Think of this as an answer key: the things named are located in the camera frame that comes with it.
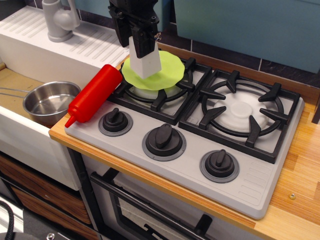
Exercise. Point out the black right burner grate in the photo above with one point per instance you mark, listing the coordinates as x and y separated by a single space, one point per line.
243 114

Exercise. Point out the white salt shaker silver cap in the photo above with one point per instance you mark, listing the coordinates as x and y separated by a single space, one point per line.
146 66

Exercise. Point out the black middle stove knob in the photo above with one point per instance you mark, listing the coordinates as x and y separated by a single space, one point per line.
164 143

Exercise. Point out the black right stove knob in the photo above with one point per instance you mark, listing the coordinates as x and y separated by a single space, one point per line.
219 166

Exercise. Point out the black stove knob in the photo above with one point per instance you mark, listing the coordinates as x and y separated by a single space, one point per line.
219 166
164 143
115 123

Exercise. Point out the oven door with black handle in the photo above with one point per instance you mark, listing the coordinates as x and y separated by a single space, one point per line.
146 213

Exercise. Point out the grey toy stove top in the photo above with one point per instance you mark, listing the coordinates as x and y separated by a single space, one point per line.
250 193

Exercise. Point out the wooden drawer front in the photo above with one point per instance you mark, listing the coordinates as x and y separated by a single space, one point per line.
43 196

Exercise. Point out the black left burner grate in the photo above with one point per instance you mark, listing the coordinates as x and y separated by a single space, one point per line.
165 105

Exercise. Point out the red ketchup squeeze bottle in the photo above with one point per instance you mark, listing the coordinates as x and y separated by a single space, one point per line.
94 94

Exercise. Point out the grey toy faucet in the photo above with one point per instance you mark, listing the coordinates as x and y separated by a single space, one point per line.
60 22

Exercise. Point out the black left stove knob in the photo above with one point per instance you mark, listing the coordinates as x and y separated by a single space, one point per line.
115 123

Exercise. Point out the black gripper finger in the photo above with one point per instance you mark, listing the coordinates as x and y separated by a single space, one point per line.
123 29
144 39

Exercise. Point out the small steel saucepan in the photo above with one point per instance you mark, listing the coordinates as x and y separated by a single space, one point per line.
48 103

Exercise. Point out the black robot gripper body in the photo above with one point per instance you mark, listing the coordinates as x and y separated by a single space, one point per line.
134 13

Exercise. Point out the lime green plastic plate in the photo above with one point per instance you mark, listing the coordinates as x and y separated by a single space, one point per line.
172 71

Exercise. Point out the white toy sink unit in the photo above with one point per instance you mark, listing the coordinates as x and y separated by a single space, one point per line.
28 58

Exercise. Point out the black burner grate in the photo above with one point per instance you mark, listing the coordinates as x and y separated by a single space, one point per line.
165 105
243 114

